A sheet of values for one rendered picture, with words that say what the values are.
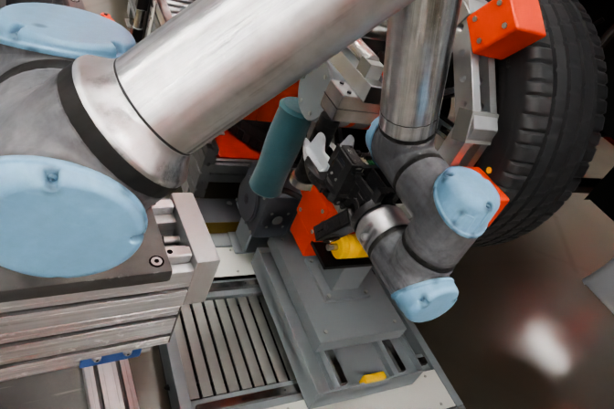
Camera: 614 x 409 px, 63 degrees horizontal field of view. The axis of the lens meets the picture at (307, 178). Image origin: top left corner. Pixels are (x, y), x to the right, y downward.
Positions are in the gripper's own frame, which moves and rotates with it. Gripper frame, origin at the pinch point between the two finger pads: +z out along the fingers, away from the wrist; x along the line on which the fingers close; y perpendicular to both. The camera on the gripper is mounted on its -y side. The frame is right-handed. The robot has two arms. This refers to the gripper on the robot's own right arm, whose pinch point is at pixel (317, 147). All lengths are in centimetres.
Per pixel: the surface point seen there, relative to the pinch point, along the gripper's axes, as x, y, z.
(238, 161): -23, -56, 67
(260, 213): -18, -49, 35
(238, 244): -22, -74, 45
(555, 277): -181, -83, 22
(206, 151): -9, -51, 65
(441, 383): -71, -75, -15
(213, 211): -15, -70, 57
